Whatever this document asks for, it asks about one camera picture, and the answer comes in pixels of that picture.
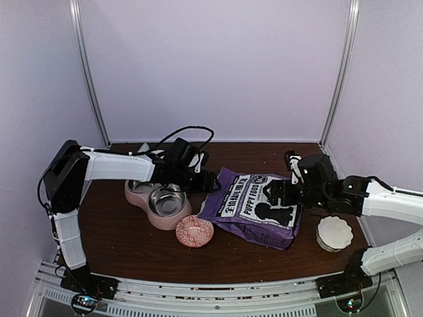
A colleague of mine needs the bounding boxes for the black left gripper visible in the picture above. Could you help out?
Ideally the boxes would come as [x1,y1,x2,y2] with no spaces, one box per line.
[173,164,222,194]

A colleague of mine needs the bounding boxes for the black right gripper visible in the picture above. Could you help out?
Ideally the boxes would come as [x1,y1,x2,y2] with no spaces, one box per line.
[263,179,330,210]

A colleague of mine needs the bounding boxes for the purple puppy food bag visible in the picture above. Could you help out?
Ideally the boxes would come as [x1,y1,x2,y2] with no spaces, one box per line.
[198,167,301,250]

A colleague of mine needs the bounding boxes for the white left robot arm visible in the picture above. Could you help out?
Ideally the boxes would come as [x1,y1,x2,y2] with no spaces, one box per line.
[38,138,221,293]

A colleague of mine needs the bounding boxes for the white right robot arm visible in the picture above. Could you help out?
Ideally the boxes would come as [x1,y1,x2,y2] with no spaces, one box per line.
[263,151,422,292]

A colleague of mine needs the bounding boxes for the pink double pet feeder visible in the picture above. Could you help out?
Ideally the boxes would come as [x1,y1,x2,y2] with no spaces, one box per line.
[124,180,192,230]

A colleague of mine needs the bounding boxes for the black white ceramic bowl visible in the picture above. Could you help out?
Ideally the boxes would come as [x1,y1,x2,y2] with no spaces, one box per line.
[188,152,205,174]

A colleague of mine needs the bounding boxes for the red patterned ceramic bowl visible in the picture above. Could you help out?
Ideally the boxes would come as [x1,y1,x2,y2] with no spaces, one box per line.
[175,215,214,248]

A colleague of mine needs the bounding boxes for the white scalloped ceramic bowl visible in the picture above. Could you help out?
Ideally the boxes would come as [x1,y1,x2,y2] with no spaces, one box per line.
[316,216,354,253]

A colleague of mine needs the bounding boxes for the small grey ceramic bowl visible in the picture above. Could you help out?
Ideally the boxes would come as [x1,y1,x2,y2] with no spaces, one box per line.
[137,143,150,154]

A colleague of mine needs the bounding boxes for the right round circuit board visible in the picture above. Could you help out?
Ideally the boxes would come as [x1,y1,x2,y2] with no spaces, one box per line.
[336,294,364,314]

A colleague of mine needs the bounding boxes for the round circuit board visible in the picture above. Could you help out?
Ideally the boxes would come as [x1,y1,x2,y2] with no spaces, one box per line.
[336,294,364,314]
[71,293,99,314]

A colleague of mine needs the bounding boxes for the left round circuit board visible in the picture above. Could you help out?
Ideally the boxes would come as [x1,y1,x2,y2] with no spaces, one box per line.
[71,293,99,314]

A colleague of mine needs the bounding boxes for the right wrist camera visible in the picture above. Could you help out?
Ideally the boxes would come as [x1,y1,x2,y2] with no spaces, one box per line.
[284,150,303,185]

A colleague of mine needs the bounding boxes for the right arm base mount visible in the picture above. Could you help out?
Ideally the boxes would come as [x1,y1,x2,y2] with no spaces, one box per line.
[316,249,373,299]

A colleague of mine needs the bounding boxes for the aluminium front frame rail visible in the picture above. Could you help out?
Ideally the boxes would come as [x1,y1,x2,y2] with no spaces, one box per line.
[31,259,407,317]

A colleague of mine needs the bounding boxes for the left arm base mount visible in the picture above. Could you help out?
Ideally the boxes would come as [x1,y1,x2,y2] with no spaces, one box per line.
[60,265,118,300]

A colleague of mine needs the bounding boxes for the aluminium right corner post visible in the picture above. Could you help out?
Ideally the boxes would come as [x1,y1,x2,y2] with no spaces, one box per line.
[319,0,360,149]

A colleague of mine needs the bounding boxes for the aluminium corner post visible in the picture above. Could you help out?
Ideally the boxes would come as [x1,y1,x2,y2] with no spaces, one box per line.
[69,0,110,147]
[319,0,360,149]

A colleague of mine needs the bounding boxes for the aluminium left corner post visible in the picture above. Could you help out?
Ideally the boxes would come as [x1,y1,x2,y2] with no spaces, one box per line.
[69,0,110,147]

